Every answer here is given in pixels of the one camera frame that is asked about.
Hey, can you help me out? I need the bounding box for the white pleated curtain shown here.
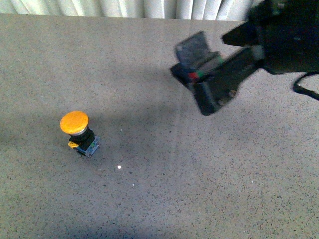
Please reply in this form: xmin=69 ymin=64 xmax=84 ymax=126
xmin=0 ymin=0 xmax=258 ymax=21

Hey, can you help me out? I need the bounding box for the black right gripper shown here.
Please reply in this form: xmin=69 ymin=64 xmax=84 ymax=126
xmin=222 ymin=0 xmax=319 ymax=74

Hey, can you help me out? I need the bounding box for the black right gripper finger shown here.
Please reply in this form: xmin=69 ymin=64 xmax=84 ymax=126
xmin=189 ymin=46 xmax=264 ymax=116

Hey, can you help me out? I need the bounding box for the black cable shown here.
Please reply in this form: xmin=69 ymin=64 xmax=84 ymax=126
xmin=292 ymin=72 xmax=319 ymax=101

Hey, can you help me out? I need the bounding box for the yellow push button switch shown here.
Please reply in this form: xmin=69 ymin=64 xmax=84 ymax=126
xmin=60 ymin=111 xmax=101 ymax=158

